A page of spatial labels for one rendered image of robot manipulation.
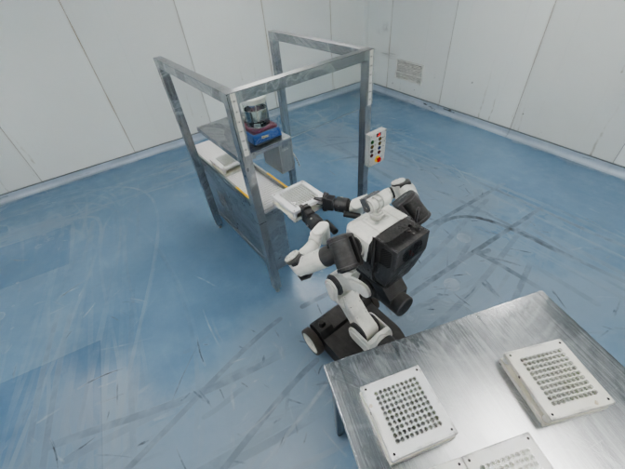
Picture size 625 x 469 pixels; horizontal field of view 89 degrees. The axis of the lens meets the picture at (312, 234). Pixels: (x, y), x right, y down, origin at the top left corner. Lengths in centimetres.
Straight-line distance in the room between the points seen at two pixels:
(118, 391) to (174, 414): 46
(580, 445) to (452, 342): 48
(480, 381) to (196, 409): 168
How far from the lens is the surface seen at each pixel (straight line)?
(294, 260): 143
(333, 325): 225
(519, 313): 174
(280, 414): 225
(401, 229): 137
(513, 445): 137
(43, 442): 284
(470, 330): 160
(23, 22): 501
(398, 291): 161
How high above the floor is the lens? 211
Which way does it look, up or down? 42 degrees down
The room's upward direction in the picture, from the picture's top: 6 degrees counter-clockwise
